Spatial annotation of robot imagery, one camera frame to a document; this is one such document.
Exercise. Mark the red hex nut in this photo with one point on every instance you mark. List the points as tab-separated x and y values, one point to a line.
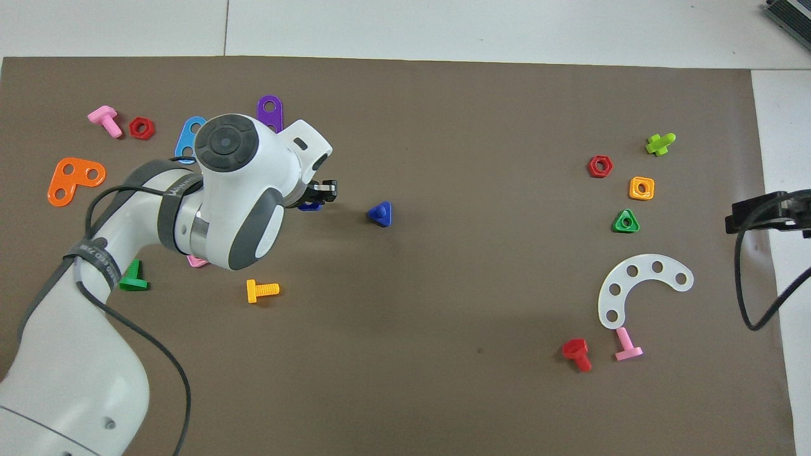
591	166
133	128

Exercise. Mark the grey ribbed device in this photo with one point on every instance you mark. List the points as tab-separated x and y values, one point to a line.
792	16

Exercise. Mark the lime green cross screw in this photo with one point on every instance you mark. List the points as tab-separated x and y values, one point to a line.
659	145

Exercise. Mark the blue two-hole plate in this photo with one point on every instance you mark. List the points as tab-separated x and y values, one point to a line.
182	140

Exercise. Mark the brown table mat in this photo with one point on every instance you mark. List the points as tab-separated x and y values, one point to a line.
443	348

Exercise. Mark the green plastic screw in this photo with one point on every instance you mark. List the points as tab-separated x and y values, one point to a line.
134	283

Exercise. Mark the pink square nut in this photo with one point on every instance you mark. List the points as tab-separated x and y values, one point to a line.
196	262

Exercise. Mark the blue triangle screw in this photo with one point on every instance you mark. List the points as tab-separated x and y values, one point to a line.
380	215

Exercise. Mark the blue square nut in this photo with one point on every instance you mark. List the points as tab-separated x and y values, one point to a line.
308	206

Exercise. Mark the red plastic screw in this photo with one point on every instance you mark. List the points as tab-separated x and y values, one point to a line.
575	350

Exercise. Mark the white curved five-hole plate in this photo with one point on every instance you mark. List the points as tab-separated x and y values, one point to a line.
644	266

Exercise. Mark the orange three-hole corner plate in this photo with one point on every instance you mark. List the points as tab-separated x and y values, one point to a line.
76	183

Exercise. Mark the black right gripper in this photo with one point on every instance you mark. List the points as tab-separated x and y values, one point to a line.
797	212

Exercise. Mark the purple four-hole plate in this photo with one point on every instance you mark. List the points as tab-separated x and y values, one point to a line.
270	120

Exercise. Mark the green triangle nut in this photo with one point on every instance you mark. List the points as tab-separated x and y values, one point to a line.
618	228

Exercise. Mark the pink plastic screw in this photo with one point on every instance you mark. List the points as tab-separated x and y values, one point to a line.
108	120
627	348

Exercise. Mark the orange square nut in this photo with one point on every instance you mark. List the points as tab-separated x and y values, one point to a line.
633	182

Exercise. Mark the yellow-orange plastic screw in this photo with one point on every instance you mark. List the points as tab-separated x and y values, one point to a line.
253	291

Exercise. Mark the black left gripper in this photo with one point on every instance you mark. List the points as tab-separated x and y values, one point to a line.
303	195

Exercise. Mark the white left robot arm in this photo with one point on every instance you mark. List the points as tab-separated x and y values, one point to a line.
241	190

